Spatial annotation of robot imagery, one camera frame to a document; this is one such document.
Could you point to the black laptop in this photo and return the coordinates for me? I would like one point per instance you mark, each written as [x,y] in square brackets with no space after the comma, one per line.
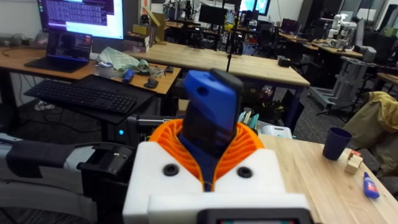
[66,51]

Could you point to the black computer mouse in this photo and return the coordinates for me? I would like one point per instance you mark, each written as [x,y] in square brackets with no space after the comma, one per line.
[151,83]

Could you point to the long wooden table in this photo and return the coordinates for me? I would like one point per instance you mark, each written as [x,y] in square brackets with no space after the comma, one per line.
[217,60]

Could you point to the large computer monitor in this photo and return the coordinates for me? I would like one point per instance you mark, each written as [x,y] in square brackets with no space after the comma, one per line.
[84,15]

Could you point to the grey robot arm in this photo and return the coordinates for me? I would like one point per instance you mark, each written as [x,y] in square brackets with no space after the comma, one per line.
[365,46]

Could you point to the pale green crumpled bag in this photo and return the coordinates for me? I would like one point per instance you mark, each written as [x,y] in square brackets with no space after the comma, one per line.
[119,59]

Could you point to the blue electric screwdriver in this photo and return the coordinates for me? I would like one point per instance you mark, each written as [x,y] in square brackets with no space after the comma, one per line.
[211,112]

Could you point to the wooden desk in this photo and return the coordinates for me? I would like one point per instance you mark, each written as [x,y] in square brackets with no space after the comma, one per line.
[18,60]

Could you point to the blue glue bottle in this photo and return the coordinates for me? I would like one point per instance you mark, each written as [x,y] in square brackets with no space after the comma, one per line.
[370,186]

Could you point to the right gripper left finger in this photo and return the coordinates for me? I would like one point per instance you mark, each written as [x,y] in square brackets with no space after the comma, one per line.
[146,174]

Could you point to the navy blue cup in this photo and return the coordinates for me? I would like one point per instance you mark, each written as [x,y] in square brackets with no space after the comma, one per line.
[335,143]

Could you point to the white box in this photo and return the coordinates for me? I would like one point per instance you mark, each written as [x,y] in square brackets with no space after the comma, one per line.
[276,132]

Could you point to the black keyboard tray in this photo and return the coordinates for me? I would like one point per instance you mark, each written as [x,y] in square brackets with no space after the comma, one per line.
[136,90]

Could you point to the black keyboard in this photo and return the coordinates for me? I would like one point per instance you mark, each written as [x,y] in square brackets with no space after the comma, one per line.
[81,96]

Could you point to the small dark monitor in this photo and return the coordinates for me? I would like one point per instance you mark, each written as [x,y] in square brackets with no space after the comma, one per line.
[213,14]

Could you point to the olive jacket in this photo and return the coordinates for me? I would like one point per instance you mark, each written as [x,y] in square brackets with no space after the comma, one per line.
[377,130]

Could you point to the grey metal stand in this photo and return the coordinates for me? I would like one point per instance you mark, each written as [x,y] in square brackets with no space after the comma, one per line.
[345,81]

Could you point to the small blue tool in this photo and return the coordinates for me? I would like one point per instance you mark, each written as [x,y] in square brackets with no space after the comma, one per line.
[128,75]

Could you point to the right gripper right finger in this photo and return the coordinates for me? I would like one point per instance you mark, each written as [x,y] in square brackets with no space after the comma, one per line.
[264,168]

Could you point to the black computer tower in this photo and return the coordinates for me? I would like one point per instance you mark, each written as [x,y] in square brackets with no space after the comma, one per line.
[119,132]

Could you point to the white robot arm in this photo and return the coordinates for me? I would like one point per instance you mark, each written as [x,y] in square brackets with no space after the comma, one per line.
[340,29]

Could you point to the stack of boxes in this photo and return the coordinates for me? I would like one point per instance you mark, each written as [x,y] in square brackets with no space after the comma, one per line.
[136,39]

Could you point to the white tape roll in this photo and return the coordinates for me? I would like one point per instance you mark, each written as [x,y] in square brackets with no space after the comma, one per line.
[105,70]

